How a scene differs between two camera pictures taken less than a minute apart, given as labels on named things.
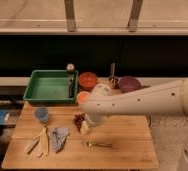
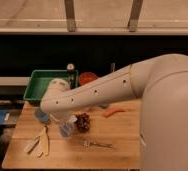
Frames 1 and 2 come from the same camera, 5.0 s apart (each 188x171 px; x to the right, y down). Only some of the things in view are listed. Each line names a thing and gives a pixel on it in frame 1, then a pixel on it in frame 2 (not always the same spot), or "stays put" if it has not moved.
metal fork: [88, 144] stays put
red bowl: [86, 80] stays put
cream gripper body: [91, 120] -> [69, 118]
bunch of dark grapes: [78, 120] stays put
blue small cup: [42, 113] stays put
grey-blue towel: [58, 136] -> [66, 129]
